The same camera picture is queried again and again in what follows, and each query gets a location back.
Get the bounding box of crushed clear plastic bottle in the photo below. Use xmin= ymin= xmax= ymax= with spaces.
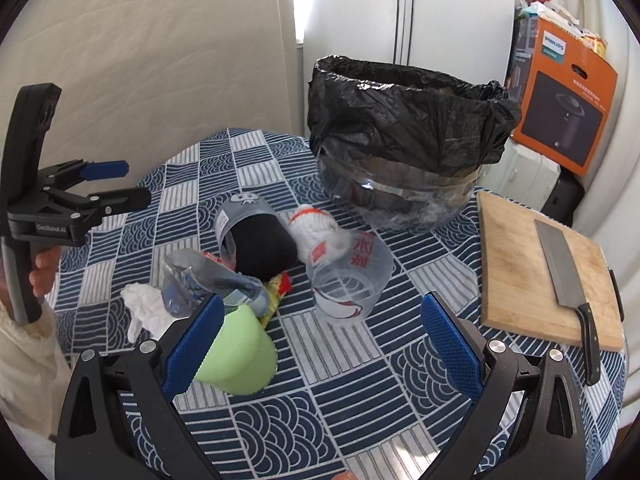
xmin=161 ymin=249 xmax=263 ymax=317

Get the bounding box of wooden cutting board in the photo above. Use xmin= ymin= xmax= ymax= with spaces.
xmin=476 ymin=190 xmax=626 ymax=352

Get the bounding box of clear plastic cup red print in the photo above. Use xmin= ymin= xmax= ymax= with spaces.
xmin=305 ymin=230 xmax=393 ymax=328

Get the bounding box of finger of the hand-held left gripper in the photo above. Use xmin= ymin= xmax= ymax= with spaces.
xmin=42 ymin=187 xmax=152 ymax=222
xmin=37 ymin=159 xmax=130 ymax=196

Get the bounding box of steel cleaver black handle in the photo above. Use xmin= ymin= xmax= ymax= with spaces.
xmin=535 ymin=219 xmax=601 ymax=387

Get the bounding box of light green plastic cup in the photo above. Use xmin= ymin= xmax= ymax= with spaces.
xmin=194 ymin=305 xmax=278 ymax=396

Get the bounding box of person's left hand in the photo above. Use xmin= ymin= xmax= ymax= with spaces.
xmin=29 ymin=247 xmax=63 ymax=302

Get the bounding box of white tissue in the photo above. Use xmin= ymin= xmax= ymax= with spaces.
xmin=121 ymin=282 xmax=175 ymax=343

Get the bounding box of black suitcase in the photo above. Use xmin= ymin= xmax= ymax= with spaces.
xmin=542 ymin=170 xmax=586 ymax=227

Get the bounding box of orange appliance box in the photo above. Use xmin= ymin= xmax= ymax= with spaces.
xmin=510 ymin=12 xmax=619 ymax=177

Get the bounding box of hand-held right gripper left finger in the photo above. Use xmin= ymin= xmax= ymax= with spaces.
xmin=55 ymin=294 xmax=226 ymax=480

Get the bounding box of person's left forearm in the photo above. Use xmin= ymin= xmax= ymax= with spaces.
xmin=0 ymin=280 xmax=76 ymax=443

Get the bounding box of grey and black skull cup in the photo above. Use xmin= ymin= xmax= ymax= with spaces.
xmin=215 ymin=192 xmax=298 ymax=281

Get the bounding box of bin with black liner bag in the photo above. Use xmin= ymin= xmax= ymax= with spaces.
xmin=306 ymin=55 xmax=523 ymax=233

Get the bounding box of blue patterned tablecloth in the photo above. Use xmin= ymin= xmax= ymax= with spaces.
xmin=45 ymin=127 xmax=628 ymax=480

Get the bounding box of white sock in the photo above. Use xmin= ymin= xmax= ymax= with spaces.
xmin=287 ymin=205 xmax=351 ymax=266

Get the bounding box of white wardrobe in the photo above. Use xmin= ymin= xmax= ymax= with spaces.
xmin=302 ymin=0 xmax=517 ymax=141

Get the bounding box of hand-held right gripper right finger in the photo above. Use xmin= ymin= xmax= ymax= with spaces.
xmin=420 ymin=290 xmax=586 ymax=480

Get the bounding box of pile of packets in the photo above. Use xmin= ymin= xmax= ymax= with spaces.
xmin=515 ymin=0 xmax=608 ymax=57

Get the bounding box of white suitcase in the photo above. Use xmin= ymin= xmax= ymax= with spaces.
xmin=482 ymin=141 xmax=561 ymax=210

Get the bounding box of green yellow snack wrapper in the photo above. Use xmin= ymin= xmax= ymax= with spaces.
xmin=257 ymin=271 xmax=293 ymax=331

